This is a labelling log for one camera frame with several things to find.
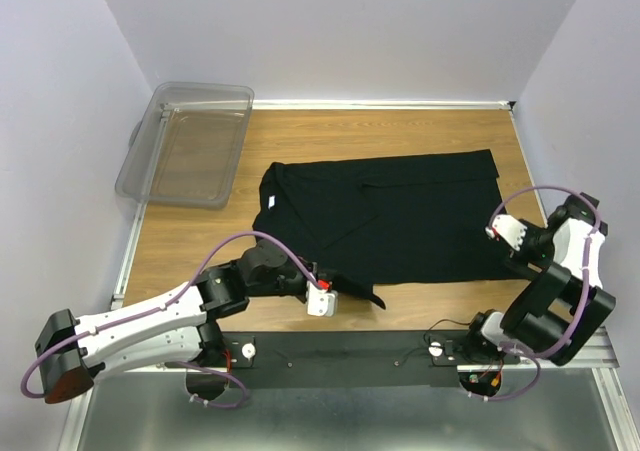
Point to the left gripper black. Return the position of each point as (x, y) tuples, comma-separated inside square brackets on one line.
[(305, 278)]

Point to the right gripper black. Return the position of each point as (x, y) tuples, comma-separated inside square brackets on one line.
[(517, 260)]

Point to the black t shirt blue logo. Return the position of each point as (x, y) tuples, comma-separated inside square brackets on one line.
[(389, 220)]

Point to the clear plastic bin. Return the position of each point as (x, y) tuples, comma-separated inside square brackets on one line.
[(187, 147)]

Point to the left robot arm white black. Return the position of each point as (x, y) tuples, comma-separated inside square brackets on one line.
[(179, 326)]

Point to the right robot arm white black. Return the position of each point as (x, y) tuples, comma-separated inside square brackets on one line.
[(564, 302)]

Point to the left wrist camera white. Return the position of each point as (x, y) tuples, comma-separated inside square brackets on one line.
[(321, 301)]

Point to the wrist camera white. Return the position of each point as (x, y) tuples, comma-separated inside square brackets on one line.
[(508, 229), (321, 301)]

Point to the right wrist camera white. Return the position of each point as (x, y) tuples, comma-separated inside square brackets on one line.
[(508, 229)]

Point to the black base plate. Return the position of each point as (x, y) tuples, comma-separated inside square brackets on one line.
[(348, 359)]

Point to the aluminium frame rail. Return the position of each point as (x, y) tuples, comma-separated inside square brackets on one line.
[(112, 331)]

